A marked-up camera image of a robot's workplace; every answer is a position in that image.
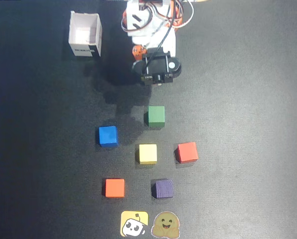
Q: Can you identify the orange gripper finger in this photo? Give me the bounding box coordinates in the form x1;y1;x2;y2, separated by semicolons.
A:
132;45;148;62

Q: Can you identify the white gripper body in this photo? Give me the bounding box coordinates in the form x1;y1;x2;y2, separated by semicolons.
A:
130;25;177;58

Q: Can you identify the yellow cube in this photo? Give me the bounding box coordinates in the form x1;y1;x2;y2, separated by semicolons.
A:
138;143;158;165

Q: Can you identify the green cube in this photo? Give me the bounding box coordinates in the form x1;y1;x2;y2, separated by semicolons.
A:
145;106;166;128

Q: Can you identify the blue cube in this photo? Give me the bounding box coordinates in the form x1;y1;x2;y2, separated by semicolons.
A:
98;125;119;148

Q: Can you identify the red cube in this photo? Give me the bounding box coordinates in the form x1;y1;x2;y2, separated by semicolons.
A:
175;142;198;164

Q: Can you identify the orange cube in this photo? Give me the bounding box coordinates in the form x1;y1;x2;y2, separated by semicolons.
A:
104;178;125;199

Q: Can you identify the purple cube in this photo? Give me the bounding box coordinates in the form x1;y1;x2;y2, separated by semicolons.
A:
152;178;175;199

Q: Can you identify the white open cardboard box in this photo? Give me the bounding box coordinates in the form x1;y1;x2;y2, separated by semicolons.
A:
68;10;103;58

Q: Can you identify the yellow robot logo sticker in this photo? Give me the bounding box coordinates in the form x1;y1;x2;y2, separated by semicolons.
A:
120;211;149;237

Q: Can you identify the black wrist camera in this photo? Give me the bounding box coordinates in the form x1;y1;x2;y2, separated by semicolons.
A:
131;48;183;86

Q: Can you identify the white servo cable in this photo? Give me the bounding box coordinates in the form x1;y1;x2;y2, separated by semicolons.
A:
174;0;195;28

